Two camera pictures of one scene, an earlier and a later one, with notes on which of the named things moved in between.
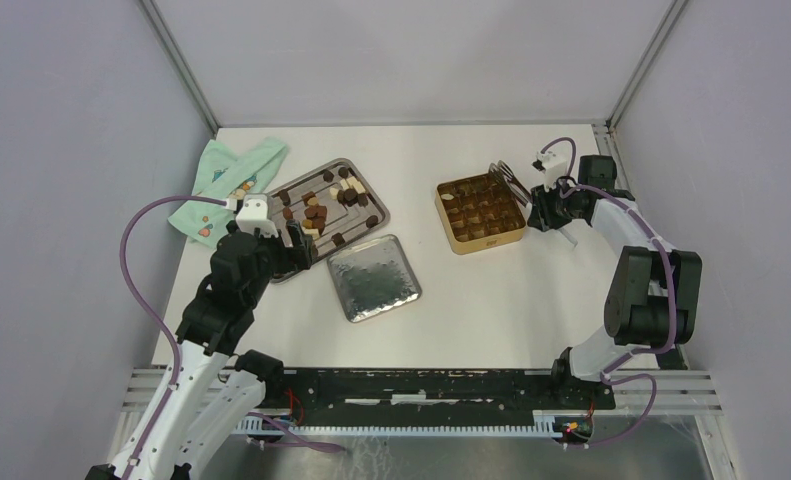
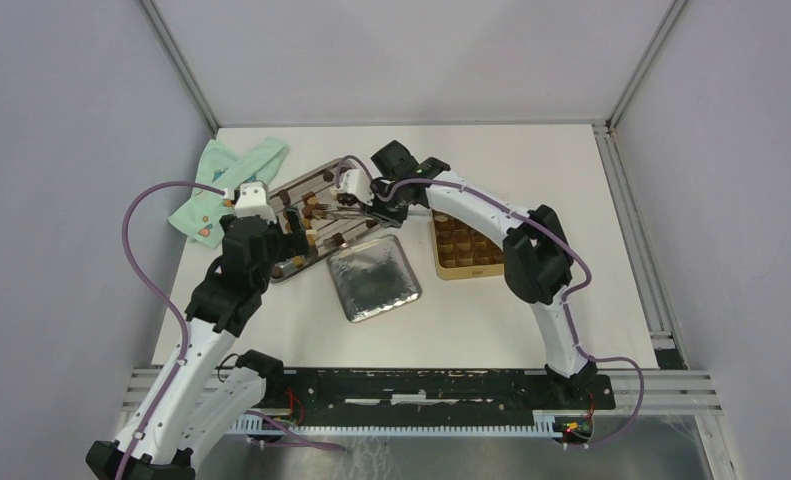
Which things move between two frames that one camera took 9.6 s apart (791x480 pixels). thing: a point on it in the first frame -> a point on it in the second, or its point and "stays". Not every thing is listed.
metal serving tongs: (503, 171) -> (324, 212)
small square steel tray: (373, 277) stays
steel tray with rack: (336, 205) stays
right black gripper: (541, 216) -> (386, 219)
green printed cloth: (222, 174) stays
